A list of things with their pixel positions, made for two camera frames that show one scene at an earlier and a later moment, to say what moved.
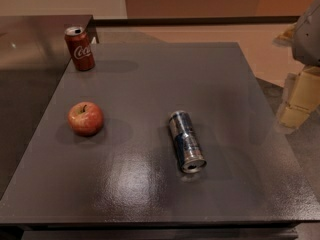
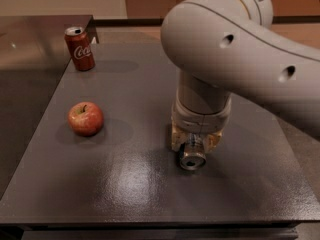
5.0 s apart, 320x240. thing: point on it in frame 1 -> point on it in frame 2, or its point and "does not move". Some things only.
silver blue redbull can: (187, 142) does not move
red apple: (85, 118) does not move
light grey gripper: (308, 37) -> (200, 120)
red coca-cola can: (80, 48) does not move
